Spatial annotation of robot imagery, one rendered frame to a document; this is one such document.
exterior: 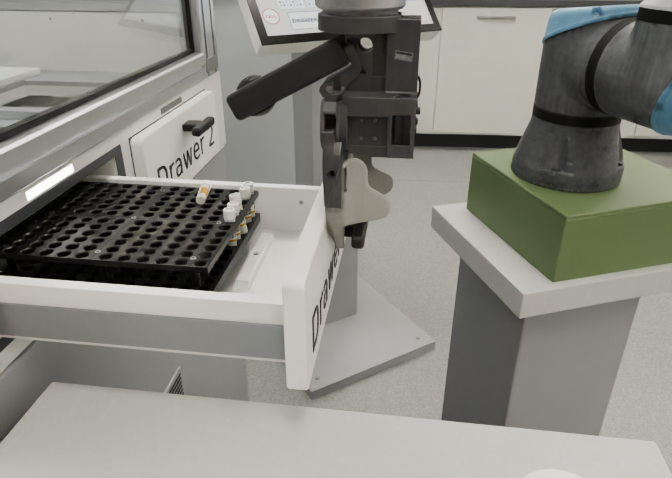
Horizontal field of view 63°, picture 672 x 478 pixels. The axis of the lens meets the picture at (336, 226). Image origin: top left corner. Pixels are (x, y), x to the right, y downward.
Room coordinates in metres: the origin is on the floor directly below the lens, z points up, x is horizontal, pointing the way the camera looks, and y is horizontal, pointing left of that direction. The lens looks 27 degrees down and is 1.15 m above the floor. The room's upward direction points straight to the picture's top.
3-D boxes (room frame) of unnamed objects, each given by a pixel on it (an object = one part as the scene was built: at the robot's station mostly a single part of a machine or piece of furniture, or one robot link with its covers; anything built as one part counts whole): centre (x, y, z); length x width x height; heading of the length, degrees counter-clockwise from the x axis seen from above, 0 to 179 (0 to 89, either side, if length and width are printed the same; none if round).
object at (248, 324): (0.52, 0.22, 0.86); 0.40 x 0.26 x 0.06; 82
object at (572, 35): (0.75, -0.34, 1.03); 0.13 x 0.12 x 0.14; 21
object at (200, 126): (0.84, 0.22, 0.91); 0.07 x 0.04 x 0.01; 172
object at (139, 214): (0.52, 0.21, 0.87); 0.22 x 0.18 x 0.06; 82
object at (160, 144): (0.84, 0.25, 0.87); 0.29 x 0.02 x 0.11; 172
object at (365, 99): (0.49, -0.03, 1.04); 0.09 x 0.08 x 0.12; 82
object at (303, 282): (0.49, 0.01, 0.87); 0.29 x 0.02 x 0.11; 172
